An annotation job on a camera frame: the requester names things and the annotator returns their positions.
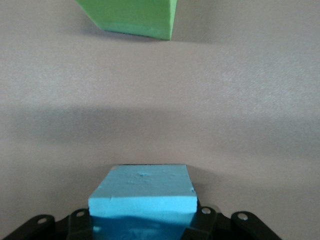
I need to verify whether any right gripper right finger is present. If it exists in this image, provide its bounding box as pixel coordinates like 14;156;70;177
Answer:
181;204;283;240

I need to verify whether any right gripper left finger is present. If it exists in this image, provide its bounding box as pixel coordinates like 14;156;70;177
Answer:
0;208;95;240

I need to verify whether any light blue foam cube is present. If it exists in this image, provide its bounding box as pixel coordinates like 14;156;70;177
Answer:
87;163;199;240

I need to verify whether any brown table cover sheet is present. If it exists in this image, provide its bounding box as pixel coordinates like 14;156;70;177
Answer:
0;0;320;240

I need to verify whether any green foam cube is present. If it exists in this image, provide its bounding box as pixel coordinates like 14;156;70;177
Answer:
74;0;179;41

